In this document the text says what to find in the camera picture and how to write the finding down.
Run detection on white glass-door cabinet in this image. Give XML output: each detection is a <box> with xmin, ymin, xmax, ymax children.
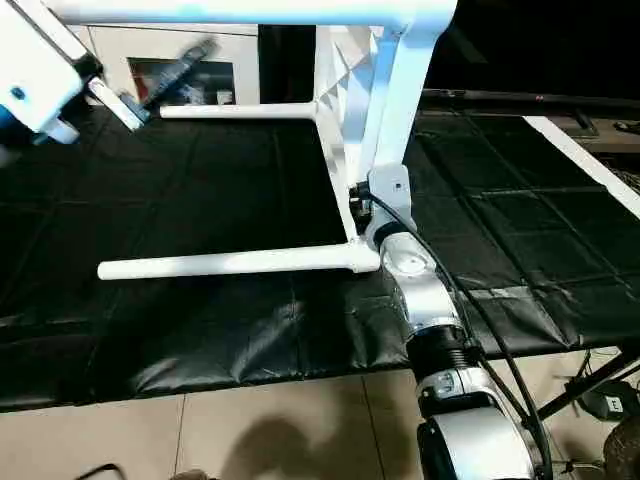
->
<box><xmin>58</xmin><ymin>22</ymin><xmax>263</xmax><ymax>109</ymax></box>

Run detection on white plastic table leg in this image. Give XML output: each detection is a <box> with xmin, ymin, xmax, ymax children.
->
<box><xmin>44</xmin><ymin>0</ymin><xmax>421</xmax><ymax>30</ymax></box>
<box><xmin>158</xmin><ymin>101</ymin><xmax>321</xmax><ymax>122</ymax></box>
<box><xmin>96</xmin><ymin>245</ymin><xmax>384</xmax><ymax>283</ymax></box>

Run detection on long black bar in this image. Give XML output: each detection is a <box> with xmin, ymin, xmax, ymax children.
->
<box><xmin>420</xmin><ymin>89</ymin><xmax>640</xmax><ymax>110</ymax></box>

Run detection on flat white board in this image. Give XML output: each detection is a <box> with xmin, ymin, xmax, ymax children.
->
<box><xmin>522</xmin><ymin>114</ymin><xmax>640</xmax><ymax>219</ymax></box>

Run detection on black work mat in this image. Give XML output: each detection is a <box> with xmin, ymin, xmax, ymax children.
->
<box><xmin>0</xmin><ymin>85</ymin><xmax>640</xmax><ymax>413</ymax></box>

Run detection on black stand with cables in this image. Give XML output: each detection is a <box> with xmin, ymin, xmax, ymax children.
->
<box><xmin>534</xmin><ymin>344</ymin><xmax>640</xmax><ymax>473</ymax></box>

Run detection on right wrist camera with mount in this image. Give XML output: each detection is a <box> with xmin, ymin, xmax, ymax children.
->
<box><xmin>366</xmin><ymin>165</ymin><xmax>414</xmax><ymax>241</ymax></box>

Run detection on white plastic table top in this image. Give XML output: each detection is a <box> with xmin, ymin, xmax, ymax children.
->
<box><xmin>313</xmin><ymin>0</ymin><xmax>460</xmax><ymax>273</ymax></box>

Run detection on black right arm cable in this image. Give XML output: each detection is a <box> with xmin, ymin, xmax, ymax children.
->
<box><xmin>354</xmin><ymin>194</ymin><xmax>553</xmax><ymax>473</ymax></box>

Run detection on black floor cable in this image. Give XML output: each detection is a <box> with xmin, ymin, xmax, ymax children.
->
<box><xmin>74</xmin><ymin>462</ymin><xmax>127</xmax><ymax>480</ymax></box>

